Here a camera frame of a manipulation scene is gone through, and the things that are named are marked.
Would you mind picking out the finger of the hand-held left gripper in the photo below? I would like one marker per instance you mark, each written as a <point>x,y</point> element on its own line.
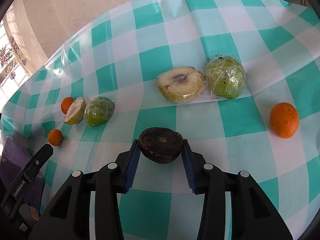
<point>41,157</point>

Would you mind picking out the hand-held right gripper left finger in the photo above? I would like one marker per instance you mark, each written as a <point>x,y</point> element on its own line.
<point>132,165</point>

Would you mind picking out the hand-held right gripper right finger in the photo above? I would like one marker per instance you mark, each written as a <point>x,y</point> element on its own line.
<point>188,165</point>

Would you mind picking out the dark brown halved fruit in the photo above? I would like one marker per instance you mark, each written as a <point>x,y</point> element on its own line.
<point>160,146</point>

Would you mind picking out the person's left hand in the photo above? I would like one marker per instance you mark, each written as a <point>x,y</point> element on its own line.
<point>33,213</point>

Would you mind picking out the small tangerine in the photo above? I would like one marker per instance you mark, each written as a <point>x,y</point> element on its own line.
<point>55,137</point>
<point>66,105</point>

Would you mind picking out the purple box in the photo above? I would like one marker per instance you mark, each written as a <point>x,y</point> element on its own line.
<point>12,155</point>

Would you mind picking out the small wrapped halved green fruit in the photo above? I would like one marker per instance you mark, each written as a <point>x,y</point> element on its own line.
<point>74,111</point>

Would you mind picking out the large wrapped halved apple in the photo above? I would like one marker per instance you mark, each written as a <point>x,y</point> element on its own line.
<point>178,85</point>

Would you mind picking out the large wrapped green apple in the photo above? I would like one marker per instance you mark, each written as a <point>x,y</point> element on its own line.
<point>225,77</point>

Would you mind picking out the large orange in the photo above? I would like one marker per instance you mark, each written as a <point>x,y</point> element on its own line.
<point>284,120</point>

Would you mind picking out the floral window curtain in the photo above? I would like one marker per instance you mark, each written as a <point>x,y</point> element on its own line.
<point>8,55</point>

